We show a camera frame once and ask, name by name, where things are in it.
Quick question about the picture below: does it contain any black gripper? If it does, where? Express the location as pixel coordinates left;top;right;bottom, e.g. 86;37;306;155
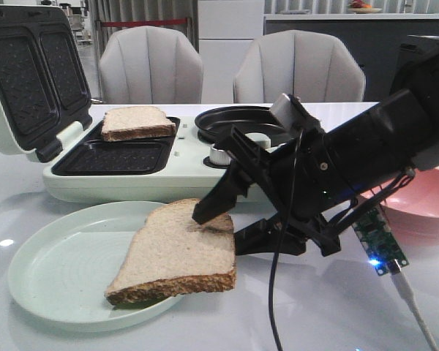
192;89;427;256

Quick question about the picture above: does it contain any bread slice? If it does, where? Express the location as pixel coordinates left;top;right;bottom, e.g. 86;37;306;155
105;199;236;305
101;106;176;142

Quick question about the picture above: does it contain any pink plastic bowl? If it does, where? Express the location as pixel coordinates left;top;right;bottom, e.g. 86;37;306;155
380;169;439;246

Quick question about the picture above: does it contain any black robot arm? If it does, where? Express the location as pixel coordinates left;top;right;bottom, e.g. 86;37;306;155
192;46;439;256

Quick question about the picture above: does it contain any mint green breakfast maker base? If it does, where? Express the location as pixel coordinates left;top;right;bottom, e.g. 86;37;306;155
42;107;279;204

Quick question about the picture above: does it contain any left silver control knob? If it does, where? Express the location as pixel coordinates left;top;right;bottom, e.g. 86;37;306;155
209;145;231;167

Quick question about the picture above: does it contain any black round frying pan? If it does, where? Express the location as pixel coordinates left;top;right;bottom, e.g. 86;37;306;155
195;105;290;146

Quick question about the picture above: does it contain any green circuit board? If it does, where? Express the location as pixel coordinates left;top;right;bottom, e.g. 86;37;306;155
352;208;409;276

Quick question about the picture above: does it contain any right beige armchair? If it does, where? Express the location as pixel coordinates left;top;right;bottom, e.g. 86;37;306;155
233;30;366;103

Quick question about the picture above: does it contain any beige armchair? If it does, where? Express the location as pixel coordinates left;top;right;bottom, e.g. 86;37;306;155
100;26;203;104
233;30;366;103

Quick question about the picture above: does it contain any left beige armchair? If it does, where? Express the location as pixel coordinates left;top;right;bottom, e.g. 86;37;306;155
100;26;203;104

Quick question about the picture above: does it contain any white cabinet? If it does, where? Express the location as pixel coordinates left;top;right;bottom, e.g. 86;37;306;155
198;1;264;104

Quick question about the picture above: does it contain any mint green round plate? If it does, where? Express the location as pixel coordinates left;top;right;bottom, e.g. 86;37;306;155
8;201;182;332

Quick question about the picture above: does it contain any red barrier belt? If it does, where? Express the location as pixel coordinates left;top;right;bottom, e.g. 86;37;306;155
100;18;190;28

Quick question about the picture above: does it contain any dark counter with white top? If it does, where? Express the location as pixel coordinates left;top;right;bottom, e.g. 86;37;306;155
264;13;439;102

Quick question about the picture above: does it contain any fruit plate on counter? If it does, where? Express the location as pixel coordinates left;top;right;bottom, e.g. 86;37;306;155
347;0;382;14

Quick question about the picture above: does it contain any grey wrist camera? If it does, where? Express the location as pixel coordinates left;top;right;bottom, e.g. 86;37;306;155
269;94;300;131

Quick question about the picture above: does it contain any black camera cable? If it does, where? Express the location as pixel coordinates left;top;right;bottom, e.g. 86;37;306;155
267;124;305;351

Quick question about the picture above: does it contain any white usb cable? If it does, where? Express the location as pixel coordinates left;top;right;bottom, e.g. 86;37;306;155
390;272;439;351

